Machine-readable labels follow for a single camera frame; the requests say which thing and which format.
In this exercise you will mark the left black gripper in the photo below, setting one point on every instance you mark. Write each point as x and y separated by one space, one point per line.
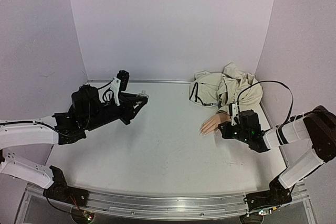
128 115

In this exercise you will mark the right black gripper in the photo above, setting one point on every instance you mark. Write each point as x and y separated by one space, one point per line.
227 129

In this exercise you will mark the clear nail polish bottle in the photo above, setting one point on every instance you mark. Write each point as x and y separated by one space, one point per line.
143 94

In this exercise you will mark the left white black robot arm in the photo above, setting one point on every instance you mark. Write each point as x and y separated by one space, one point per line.
31 132

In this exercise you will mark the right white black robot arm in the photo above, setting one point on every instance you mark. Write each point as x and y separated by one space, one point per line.
316 126

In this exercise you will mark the mannequin hand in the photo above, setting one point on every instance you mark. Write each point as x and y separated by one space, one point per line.
212 124

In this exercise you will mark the beige jacket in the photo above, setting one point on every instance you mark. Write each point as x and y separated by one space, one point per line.
220 89

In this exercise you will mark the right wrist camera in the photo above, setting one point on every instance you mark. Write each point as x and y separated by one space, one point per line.
234 114

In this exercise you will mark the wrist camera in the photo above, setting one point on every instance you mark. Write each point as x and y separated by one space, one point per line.
234 114
118 84

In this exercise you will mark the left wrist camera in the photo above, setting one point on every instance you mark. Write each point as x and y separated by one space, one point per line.
118 84

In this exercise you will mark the aluminium front rail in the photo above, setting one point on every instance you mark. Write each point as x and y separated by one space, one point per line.
171 207

